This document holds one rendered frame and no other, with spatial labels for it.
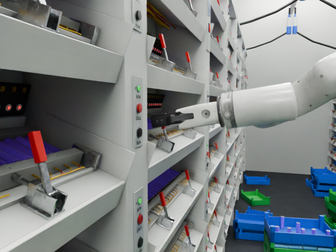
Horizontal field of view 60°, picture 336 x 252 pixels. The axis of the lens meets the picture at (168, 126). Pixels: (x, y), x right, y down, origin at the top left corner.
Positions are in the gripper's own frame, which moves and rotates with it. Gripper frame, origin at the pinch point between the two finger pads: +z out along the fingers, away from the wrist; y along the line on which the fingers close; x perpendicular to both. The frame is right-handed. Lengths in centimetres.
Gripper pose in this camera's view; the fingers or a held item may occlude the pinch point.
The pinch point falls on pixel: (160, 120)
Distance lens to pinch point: 73.6
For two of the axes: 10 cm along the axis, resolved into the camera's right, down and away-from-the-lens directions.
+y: 3.0, -0.8, 9.5
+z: -9.4, 1.3, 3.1
